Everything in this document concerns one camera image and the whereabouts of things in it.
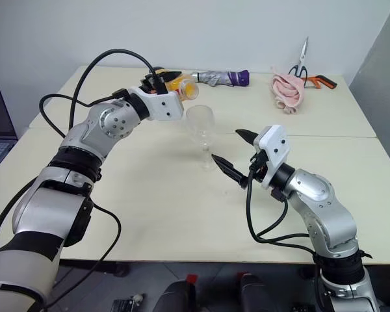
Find dark rounded shape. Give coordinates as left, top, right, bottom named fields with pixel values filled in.
left=237, top=272, right=274, bottom=312
left=155, top=274, right=198, bottom=312

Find black handled scissors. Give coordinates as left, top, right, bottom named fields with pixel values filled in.
left=287, top=36, right=310, bottom=79

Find orange and black tool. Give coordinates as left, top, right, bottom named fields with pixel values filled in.
left=300, top=74, right=339, bottom=90

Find clear wine glass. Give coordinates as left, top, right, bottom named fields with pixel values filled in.
left=185, top=104, right=215, bottom=172

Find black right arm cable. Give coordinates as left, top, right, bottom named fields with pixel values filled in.
left=245, top=162, right=318, bottom=257

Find pink towel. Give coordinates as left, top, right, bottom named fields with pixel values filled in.
left=271, top=66, right=307, bottom=115

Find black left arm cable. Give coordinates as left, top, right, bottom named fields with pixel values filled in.
left=38, top=48, right=166, bottom=139
left=0, top=180, right=123, bottom=309

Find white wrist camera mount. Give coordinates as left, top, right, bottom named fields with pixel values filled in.
left=252, top=124, right=292, bottom=190
left=128, top=84, right=186, bottom=122

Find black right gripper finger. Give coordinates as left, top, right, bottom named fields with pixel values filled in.
left=211, top=153, right=249, bottom=189
left=235, top=129, right=258, bottom=146

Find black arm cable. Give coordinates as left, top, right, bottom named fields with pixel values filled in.
left=0, top=180, right=123, bottom=309
left=38, top=48, right=166, bottom=139
left=245, top=162, right=318, bottom=257

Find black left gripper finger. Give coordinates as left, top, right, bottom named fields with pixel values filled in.
left=152, top=70, right=183, bottom=83

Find folded grey purple umbrella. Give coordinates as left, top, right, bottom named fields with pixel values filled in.
left=190, top=69, right=250, bottom=88

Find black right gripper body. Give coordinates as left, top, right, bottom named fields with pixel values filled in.
left=246, top=142, right=269, bottom=183

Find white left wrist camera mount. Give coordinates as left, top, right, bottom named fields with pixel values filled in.
left=128, top=84, right=186, bottom=122

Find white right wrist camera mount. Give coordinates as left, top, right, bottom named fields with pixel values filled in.
left=252, top=124, right=292, bottom=190

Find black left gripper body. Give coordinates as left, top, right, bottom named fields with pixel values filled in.
left=141, top=73, right=166, bottom=95

